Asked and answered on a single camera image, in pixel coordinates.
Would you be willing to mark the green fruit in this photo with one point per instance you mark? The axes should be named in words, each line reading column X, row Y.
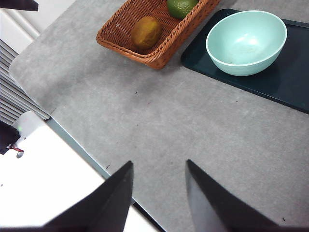
column 181, row 8

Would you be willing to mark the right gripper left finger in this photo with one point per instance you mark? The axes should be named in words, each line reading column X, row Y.
column 103, row 210

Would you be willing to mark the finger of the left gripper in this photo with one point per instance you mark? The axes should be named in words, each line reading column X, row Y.
column 17, row 4

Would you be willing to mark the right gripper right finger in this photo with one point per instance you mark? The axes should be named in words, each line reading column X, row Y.
column 212, row 212

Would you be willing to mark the white plastic housing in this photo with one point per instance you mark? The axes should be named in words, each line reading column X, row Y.
column 29, row 123

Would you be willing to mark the orange-brown kiwi fruit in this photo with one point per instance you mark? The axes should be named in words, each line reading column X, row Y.
column 146, row 33

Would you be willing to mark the black block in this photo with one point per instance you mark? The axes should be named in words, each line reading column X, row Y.
column 7, row 137

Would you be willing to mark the teal ribbed bowl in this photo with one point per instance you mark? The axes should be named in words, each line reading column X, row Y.
column 246, row 43

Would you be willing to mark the grey ribbed panel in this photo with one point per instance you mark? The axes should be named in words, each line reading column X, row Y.
column 12, row 96

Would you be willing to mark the brown wicker basket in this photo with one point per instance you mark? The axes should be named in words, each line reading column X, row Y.
column 125, row 29

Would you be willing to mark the dark rectangular tray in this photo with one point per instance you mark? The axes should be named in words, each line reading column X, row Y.
column 289, row 82

